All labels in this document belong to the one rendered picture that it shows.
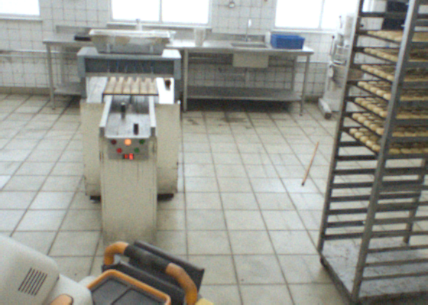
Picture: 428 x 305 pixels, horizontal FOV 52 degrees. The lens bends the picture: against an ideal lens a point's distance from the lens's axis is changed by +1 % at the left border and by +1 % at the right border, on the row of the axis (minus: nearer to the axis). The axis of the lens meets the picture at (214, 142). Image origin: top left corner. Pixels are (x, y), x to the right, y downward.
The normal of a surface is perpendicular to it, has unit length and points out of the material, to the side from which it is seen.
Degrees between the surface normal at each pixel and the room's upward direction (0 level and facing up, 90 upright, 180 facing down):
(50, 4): 90
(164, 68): 90
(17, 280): 90
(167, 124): 90
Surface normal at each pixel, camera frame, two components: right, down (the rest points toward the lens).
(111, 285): 0.05, -0.93
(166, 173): 0.15, 0.36
